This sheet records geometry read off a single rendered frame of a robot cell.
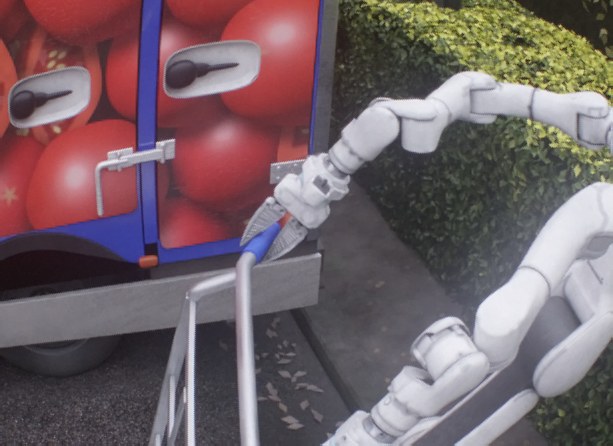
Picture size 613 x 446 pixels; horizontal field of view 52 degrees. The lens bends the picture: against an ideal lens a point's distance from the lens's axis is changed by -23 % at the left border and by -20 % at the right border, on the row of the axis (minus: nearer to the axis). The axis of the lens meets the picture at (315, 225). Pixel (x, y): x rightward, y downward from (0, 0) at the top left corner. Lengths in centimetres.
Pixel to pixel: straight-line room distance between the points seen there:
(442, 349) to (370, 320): 221
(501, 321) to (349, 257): 252
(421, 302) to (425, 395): 229
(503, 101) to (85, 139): 120
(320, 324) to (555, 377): 171
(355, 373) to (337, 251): 76
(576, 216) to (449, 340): 26
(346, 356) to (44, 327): 120
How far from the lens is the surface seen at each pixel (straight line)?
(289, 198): 140
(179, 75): 208
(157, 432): 182
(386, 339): 295
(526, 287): 88
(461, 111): 145
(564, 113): 151
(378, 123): 129
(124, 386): 281
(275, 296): 263
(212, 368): 288
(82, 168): 218
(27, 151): 214
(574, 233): 95
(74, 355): 280
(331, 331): 296
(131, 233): 234
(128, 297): 248
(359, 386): 274
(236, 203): 236
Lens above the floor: 202
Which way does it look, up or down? 34 degrees down
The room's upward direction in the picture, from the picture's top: 4 degrees clockwise
